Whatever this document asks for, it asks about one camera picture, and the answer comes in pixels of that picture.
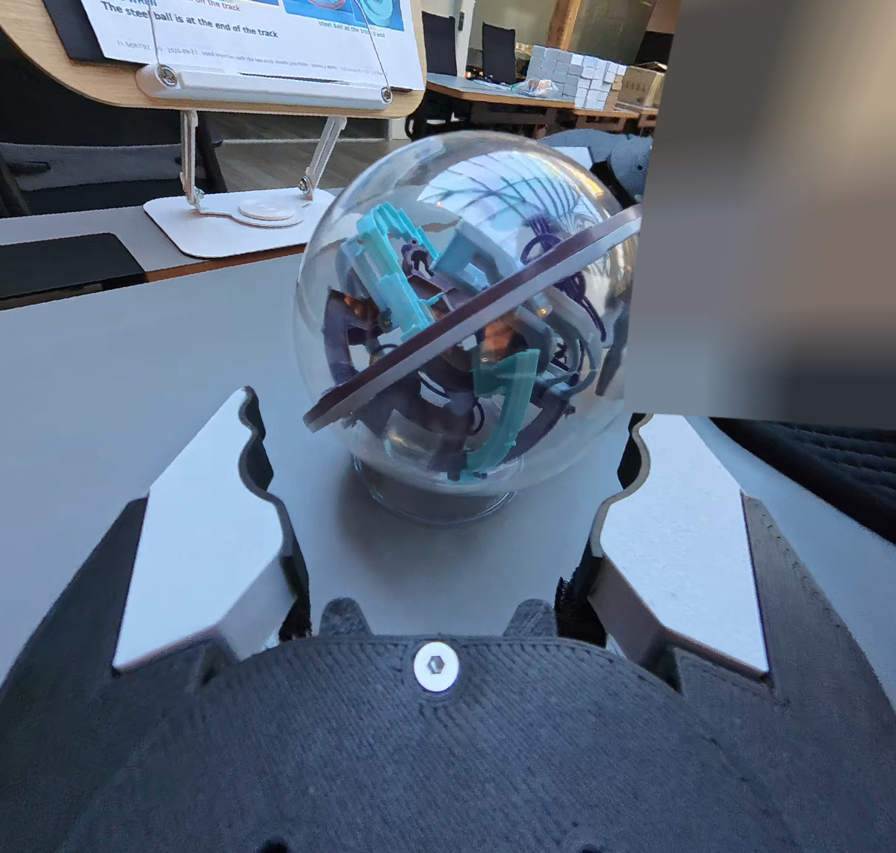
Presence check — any printed instruction sheet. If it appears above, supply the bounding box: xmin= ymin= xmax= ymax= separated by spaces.
xmin=62 ymin=0 xmax=426 ymax=92

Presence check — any cardboard box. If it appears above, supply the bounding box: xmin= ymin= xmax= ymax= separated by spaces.
xmin=616 ymin=64 xmax=666 ymax=111

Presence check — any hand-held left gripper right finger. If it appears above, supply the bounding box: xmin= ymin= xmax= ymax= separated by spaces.
xmin=553 ymin=412 xmax=771 ymax=679

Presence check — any black office chair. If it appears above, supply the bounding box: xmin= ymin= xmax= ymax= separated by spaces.
xmin=0 ymin=27 xmax=228 ymax=218

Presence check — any clear plastic maze ball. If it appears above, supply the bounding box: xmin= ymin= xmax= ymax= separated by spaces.
xmin=295 ymin=131 xmax=644 ymax=511

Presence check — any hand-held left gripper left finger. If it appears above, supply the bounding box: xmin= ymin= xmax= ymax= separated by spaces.
xmin=112 ymin=385 xmax=312 ymax=672

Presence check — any black mesh seat cushion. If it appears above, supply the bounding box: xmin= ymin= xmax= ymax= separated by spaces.
xmin=710 ymin=415 xmax=896 ymax=526

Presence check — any clear ring ball stand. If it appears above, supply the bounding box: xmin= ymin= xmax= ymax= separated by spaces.
xmin=352 ymin=455 xmax=520 ymax=524

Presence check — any wooden post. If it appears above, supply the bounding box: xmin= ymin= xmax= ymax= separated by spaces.
xmin=545 ymin=0 xmax=597 ymax=54

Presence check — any wooden work table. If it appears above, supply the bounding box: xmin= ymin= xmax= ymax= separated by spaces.
xmin=423 ymin=72 xmax=660 ymax=141

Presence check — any stack of white boxes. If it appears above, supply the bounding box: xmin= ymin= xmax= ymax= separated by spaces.
xmin=525 ymin=43 xmax=629 ymax=110

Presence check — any wooden document stand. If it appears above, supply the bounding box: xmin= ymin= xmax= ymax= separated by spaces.
xmin=0 ymin=0 xmax=429 ymax=260

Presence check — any black flat pad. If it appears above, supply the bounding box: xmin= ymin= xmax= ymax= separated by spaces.
xmin=0 ymin=232 xmax=149 ymax=302

